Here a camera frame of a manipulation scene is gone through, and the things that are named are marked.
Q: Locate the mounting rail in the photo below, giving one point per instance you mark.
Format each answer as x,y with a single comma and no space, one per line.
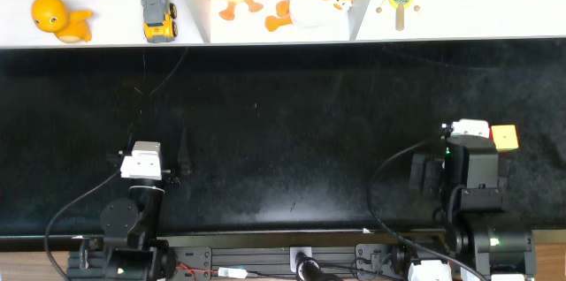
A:
265,260

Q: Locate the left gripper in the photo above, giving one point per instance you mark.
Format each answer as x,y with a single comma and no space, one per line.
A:
171,176

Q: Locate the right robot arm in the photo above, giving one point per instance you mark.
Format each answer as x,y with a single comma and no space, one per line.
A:
479,175

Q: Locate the yellow wooden rattle drum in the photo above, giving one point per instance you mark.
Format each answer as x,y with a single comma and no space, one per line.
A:
400,0

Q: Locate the orange dinosaur toy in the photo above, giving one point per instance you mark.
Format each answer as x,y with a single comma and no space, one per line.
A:
59,18

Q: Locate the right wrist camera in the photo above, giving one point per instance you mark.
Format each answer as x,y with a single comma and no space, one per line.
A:
469,127

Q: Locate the white plush duck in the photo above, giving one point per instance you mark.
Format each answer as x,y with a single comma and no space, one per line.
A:
316,9

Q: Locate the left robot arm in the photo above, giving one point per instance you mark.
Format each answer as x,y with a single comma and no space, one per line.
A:
132,219

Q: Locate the many-coloured puzzle cube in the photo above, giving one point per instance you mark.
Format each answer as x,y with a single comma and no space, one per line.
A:
505,137

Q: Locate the white shelf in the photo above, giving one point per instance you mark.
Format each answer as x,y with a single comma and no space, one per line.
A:
115,16

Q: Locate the grey and yellow toy truck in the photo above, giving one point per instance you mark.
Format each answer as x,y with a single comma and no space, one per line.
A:
158,16

